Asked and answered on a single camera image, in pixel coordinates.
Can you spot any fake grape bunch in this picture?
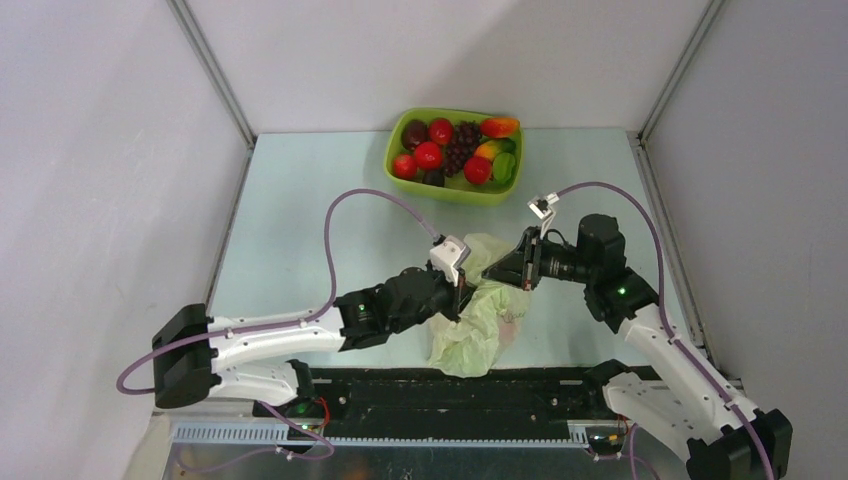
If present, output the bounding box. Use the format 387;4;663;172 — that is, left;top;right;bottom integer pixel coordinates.
442;121;483;178

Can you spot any green fake starfruit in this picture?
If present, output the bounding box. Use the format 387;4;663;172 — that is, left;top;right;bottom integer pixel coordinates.
490;152;517;185

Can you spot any pale green plastic bag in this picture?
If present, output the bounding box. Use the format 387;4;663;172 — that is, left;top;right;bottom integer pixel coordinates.
427;233;531;378

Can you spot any red fake fruit top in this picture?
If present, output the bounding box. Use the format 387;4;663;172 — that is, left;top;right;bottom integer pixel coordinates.
428;117;454;146

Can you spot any red fake fruit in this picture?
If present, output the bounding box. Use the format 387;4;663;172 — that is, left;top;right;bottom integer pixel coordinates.
413;141;443;171
428;117;454;146
463;156;492;185

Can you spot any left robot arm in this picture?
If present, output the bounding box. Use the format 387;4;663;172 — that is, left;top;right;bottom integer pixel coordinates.
152;267;476;417

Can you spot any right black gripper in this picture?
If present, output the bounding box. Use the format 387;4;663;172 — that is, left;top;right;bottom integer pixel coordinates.
482;226;596;291

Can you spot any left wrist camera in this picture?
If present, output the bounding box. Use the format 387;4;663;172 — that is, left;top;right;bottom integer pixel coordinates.
429;235;471;287

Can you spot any orange red fake mango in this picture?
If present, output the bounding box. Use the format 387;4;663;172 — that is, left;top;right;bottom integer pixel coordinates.
479;117;521;139

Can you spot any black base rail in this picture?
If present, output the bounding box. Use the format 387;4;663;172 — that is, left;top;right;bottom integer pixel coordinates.
279;367;629;443

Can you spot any red fake fruit lower right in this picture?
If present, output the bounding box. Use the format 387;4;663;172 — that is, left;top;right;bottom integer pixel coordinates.
463;156;492;185

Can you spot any fake strawberry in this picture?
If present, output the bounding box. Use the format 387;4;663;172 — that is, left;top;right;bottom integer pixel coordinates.
391;153;418;181

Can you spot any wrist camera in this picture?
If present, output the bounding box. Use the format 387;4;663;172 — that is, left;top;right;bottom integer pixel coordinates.
527;192;559;237
429;235;471;287

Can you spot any dark red fake plum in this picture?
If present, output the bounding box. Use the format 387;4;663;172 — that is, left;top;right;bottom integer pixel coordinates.
401;119;429;151

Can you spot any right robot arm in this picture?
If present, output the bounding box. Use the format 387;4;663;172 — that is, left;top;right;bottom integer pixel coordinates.
483;214;793;479

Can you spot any red fake fruit middle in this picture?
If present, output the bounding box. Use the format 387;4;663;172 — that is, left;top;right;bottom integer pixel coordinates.
413;141;443;171

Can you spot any yellow green fake mango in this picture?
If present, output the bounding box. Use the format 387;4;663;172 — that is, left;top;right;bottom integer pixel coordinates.
474;138;516;162

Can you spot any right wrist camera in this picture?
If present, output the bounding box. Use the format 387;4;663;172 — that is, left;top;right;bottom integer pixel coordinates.
527;192;559;237

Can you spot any green plastic fruit bowl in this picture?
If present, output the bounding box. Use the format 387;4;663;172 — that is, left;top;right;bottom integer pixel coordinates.
383;107;524;206

